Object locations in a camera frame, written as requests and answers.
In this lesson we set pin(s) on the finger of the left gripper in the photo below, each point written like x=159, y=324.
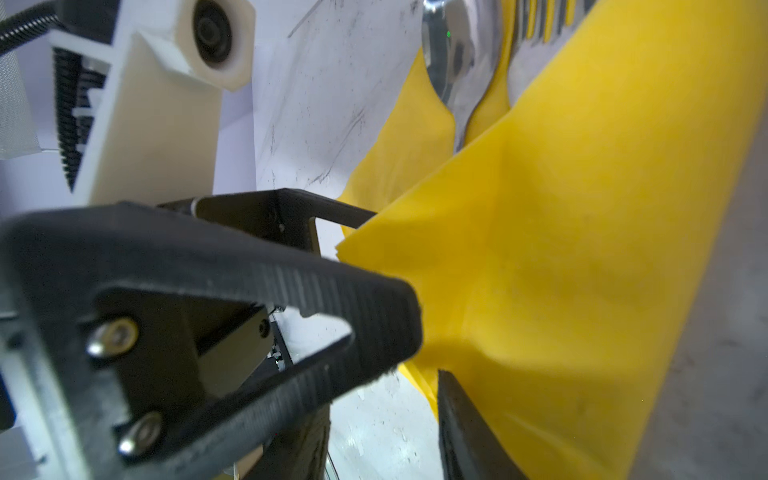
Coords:
x=245, y=224

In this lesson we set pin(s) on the white plastic perforated basket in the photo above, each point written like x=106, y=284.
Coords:
x=18, y=129

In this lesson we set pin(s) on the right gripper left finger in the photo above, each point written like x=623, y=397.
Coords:
x=102, y=364

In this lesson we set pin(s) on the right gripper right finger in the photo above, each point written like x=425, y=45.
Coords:
x=468, y=447

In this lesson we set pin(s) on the metal spoon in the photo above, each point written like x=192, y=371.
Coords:
x=461, y=43

